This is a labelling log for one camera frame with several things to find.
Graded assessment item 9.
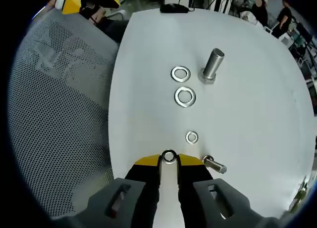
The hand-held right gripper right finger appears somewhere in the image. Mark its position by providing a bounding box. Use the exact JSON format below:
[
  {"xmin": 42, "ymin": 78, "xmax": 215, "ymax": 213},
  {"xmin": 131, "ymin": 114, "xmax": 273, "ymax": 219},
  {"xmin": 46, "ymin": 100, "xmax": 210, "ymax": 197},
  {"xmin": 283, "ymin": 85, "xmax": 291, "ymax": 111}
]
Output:
[{"xmin": 176, "ymin": 153, "xmax": 259, "ymax": 228}]

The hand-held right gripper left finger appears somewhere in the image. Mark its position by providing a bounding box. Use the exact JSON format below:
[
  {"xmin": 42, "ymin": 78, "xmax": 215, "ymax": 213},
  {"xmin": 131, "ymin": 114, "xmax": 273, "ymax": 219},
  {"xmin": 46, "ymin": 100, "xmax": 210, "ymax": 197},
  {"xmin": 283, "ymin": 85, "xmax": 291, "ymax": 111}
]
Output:
[{"xmin": 81, "ymin": 153, "xmax": 161, "ymax": 228}]

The small steel threaded stud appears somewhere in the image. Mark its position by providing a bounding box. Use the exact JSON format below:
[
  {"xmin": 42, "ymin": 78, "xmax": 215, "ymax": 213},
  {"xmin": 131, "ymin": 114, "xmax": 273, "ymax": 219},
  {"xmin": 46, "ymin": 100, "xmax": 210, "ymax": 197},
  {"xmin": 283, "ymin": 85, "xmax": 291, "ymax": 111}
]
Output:
[{"xmin": 202, "ymin": 154, "xmax": 227, "ymax": 175}]

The small steel washer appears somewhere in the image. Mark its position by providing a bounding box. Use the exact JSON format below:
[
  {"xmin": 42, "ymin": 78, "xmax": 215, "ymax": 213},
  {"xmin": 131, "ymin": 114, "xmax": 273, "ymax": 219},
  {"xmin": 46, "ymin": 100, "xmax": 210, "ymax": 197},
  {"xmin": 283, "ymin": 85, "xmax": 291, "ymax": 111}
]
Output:
[
  {"xmin": 161, "ymin": 149, "xmax": 177, "ymax": 165},
  {"xmin": 185, "ymin": 130, "xmax": 199, "ymax": 145}
]

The large steel washer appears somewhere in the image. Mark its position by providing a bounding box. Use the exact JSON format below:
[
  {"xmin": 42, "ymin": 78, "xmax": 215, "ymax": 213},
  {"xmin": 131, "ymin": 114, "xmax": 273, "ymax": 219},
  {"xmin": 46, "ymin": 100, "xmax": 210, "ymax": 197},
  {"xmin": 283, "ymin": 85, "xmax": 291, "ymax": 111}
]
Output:
[
  {"xmin": 170, "ymin": 65, "xmax": 192, "ymax": 83},
  {"xmin": 173, "ymin": 86, "xmax": 197, "ymax": 108}
]

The large steel threaded stud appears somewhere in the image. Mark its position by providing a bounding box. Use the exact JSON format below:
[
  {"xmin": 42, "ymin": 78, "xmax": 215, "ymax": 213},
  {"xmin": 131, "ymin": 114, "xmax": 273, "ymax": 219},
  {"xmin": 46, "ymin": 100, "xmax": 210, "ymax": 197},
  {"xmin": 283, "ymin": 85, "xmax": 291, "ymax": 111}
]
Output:
[{"xmin": 198, "ymin": 47, "xmax": 225, "ymax": 85}]

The black computer mouse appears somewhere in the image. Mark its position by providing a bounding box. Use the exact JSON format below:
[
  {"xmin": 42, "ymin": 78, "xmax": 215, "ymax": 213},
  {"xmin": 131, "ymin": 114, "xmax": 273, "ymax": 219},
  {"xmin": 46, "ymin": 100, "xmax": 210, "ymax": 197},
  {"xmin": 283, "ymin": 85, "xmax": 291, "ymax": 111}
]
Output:
[{"xmin": 159, "ymin": 3, "xmax": 190, "ymax": 14}]

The grey mesh office chair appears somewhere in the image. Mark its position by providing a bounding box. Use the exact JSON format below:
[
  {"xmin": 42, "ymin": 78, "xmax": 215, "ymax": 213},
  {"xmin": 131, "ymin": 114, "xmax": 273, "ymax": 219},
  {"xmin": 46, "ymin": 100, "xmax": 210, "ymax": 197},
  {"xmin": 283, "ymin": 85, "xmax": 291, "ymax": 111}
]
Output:
[{"xmin": 6, "ymin": 8, "xmax": 130, "ymax": 220}]

